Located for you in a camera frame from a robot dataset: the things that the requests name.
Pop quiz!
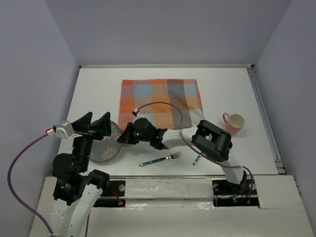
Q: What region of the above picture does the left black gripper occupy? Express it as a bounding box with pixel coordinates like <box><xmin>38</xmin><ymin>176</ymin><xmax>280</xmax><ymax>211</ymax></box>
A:
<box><xmin>72</xmin><ymin>110</ymin><xmax>112</xmax><ymax>170</ymax></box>

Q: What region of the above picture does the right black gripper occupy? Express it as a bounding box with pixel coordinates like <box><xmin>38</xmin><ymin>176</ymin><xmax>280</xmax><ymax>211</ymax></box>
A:
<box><xmin>118</xmin><ymin>121</ymin><xmax>151</xmax><ymax>143</ymax></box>

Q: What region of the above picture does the grey plate with deer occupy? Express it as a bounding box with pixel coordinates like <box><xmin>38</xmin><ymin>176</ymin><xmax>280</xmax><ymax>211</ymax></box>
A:
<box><xmin>90</xmin><ymin>121</ymin><xmax>122</xmax><ymax>163</ymax></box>

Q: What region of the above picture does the orange grey checked cloth napkin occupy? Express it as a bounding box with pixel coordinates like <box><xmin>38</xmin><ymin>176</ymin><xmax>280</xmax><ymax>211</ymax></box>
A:
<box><xmin>118</xmin><ymin>79</ymin><xmax>204</xmax><ymax>131</ymax></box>

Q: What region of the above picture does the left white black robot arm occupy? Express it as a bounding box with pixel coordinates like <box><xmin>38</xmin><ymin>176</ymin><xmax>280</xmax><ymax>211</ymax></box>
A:
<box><xmin>47</xmin><ymin>112</ymin><xmax>111</xmax><ymax>237</ymax></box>

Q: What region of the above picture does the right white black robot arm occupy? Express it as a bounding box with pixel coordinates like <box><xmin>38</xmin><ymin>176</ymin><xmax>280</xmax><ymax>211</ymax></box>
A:
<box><xmin>117</xmin><ymin>118</ymin><xmax>247</xmax><ymax>194</ymax></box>

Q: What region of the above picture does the pink ceramic mug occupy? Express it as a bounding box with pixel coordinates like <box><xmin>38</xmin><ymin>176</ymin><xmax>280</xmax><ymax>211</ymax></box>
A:
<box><xmin>222</xmin><ymin>113</ymin><xmax>245</xmax><ymax>135</ymax></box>

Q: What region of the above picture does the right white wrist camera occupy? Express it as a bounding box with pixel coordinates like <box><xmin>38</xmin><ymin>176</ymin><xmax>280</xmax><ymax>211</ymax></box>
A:
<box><xmin>132</xmin><ymin>108</ymin><xmax>143</xmax><ymax>120</ymax></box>

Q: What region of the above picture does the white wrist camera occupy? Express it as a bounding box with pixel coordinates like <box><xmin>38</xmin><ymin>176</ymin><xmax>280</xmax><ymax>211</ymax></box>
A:
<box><xmin>132</xmin><ymin>108</ymin><xmax>143</xmax><ymax>120</ymax></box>
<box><xmin>45</xmin><ymin>121</ymin><xmax>80</xmax><ymax>139</ymax></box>

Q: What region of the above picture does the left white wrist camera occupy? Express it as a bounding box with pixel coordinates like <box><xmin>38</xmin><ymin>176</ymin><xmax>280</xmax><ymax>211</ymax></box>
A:
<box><xmin>45</xmin><ymin>121</ymin><xmax>80</xmax><ymax>139</ymax></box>

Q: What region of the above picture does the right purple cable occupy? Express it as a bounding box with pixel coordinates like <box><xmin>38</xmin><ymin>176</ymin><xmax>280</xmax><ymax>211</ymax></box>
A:
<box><xmin>134</xmin><ymin>101</ymin><xmax>255</xmax><ymax>200</ymax></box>

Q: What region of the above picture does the purple cable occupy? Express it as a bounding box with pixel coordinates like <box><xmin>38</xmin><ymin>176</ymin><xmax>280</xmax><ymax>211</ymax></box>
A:
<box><xmin>7</xmin><ymin>132</ymin><xmax>89</xmax><ymax>237</ymax></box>
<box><xmin>134</xmin><ymin>101</ymin><xmax>255</xmax><ymax>200</ymax></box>

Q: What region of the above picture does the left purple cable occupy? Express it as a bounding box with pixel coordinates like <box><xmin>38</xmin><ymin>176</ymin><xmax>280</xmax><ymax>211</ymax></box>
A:
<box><xmin>7</xmin><ymin>132</ymin><xmax>89</xmax><ymax>237</ymax></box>

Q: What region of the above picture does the fork with green handle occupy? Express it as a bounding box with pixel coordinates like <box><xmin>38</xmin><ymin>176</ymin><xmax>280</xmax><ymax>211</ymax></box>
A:
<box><xmin>139</xmin><ymin>152</ymin><xmax>181</xmax><ymax>167</ymax></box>

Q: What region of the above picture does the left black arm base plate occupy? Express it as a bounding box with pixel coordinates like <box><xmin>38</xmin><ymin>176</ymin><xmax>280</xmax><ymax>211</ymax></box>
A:
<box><xmin>93</xmin><ymin>179</ymin><xmax>126</xmax><ymax>208</ymax></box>

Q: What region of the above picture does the spoon with green handle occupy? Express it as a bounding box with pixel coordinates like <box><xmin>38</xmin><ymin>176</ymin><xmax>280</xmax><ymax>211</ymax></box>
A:
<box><xmin>193</xmin><ymin>156</ymin><xmax>201</xmax><ymax>165</ymax></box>

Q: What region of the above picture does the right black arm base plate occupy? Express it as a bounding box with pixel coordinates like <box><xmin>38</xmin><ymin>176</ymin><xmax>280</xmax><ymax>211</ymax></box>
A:
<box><xmin>212</xmin><ymin>179</ymin><xmax>260</xmax><ymax>207</ymax></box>

